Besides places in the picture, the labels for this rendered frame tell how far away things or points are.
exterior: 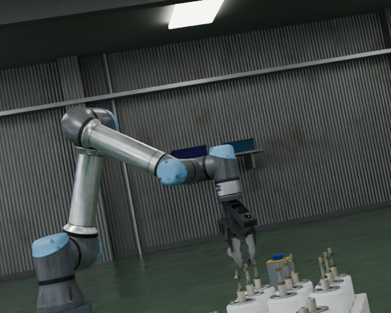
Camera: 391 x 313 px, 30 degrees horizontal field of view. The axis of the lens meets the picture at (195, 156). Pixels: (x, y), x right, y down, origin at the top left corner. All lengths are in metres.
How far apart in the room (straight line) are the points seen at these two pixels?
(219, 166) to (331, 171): 9.36
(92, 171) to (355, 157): 9.44
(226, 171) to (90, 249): 0.56
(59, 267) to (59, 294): 0.08
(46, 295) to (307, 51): 9.69
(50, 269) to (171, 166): 0.53
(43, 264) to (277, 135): 9.18
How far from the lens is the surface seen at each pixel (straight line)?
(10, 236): 10.97
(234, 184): 2.14
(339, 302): 1.99
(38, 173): 10.95
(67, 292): 2.29
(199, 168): 2.16
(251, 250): 2.16
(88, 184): 2.37
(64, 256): 2.30
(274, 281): 2.42
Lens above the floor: 0.54
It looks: 4 degrees up
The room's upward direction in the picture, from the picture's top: 11 degrees counter-clockwise
